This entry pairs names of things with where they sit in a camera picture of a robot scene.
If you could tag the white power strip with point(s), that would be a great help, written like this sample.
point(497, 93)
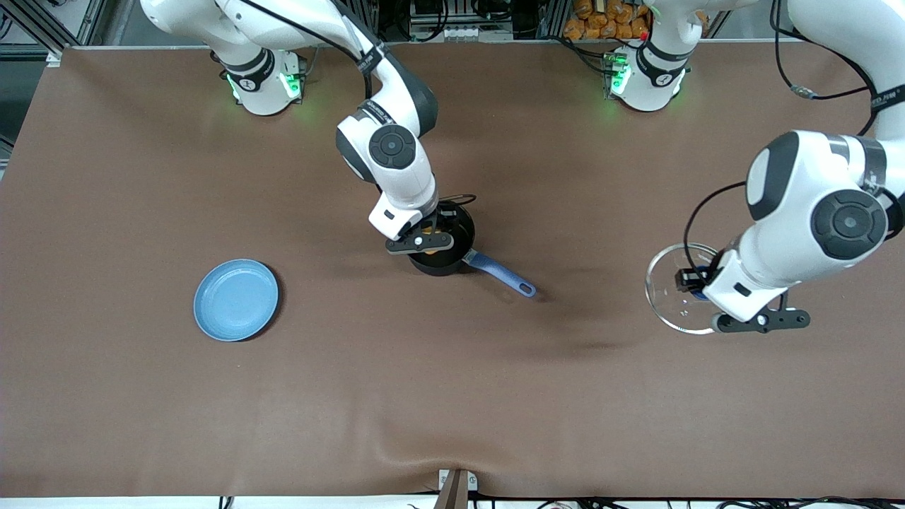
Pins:
point(449, 32)

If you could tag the light blue plate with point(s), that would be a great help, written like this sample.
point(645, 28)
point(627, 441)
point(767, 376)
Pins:
point(237, 300)

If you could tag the yellow potato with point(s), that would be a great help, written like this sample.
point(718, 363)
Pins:
point(438, 230)

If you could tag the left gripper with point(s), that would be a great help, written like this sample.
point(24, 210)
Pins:
point(684, 280)

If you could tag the metal bracket with post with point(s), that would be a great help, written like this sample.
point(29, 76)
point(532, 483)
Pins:
point(456, 488)

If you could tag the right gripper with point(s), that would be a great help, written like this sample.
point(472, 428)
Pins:
point(445, 212)

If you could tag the orange packets pile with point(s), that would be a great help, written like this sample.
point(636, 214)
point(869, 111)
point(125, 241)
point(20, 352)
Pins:
point(601, 21)

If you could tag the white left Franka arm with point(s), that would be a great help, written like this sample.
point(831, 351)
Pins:
point(820, 212)

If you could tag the aluminium frame post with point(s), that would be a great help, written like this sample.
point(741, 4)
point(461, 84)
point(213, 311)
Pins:
point(362, 18)

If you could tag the glass lid with blue knob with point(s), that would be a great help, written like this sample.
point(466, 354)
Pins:
point(664, 304)

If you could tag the brown table cover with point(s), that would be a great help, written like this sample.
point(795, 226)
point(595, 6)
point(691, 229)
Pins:
point(452, 389)

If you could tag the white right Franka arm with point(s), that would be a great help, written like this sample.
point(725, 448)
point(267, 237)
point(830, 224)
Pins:
point(385, 145)

